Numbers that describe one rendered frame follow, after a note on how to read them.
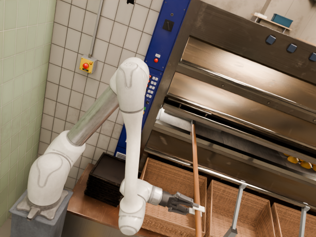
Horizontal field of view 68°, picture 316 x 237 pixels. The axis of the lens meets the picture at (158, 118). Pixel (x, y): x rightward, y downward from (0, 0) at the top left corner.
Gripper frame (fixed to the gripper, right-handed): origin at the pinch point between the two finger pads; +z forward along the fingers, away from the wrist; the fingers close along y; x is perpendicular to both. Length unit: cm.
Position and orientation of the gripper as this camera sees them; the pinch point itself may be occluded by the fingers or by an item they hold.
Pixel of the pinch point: (196, 209)
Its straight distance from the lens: 133.1
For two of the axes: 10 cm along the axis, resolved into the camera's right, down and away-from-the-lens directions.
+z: 9.4, 3.4, 0.6
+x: -1.1, 4.5, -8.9
